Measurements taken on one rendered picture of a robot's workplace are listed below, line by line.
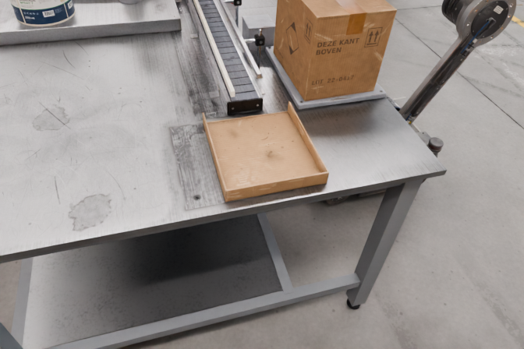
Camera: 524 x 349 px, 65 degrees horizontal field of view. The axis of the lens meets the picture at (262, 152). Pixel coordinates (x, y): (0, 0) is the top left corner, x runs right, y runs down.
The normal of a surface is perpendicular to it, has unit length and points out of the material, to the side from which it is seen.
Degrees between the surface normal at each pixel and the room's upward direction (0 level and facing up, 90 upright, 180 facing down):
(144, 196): 0
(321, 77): 90
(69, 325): 0
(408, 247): 0
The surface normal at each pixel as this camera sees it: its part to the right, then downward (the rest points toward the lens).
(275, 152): 0.05, -0.73
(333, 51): 0.30, 0.66
